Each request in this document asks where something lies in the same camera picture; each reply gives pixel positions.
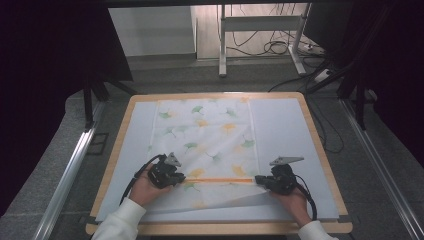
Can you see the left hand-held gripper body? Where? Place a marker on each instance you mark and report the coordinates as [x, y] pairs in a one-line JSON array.
[[161, 175]]

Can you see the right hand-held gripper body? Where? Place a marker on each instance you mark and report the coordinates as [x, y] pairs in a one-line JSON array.
[[283, 180]]

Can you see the white leaf-print pillowcase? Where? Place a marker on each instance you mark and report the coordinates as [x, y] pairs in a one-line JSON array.
[[206, 140]]

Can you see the person's left hand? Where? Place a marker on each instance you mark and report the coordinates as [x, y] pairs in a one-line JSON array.
[[143, 191]]

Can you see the person's right hand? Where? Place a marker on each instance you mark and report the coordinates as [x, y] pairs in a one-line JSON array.
[[298, 206]]

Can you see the white table mat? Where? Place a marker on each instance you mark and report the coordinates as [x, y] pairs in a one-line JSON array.
[[286, 133]]

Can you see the wooden table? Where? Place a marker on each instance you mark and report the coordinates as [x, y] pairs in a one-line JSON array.
[[213, 229]]

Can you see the black floor socket plate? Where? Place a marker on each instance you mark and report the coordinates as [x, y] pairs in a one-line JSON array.
[[98, 144]]

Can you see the black metal stand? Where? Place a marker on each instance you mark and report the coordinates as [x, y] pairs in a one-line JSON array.
[[88, 106], [360, 103]]

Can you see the white power strip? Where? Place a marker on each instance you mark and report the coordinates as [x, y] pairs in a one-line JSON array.
[[322, 75]]

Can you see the white cabinet panel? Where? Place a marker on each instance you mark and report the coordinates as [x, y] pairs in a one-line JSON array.
[[153, 30]]

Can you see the black curtain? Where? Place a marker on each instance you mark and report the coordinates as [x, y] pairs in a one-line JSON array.
[[400, 66], [43, 83]]

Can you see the aluminium rail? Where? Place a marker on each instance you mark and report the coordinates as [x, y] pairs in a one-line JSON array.
[[383, 166], [66, 176]]

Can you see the white metal desk frame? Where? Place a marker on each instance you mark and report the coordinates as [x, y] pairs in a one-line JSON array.
[[260, 22]]

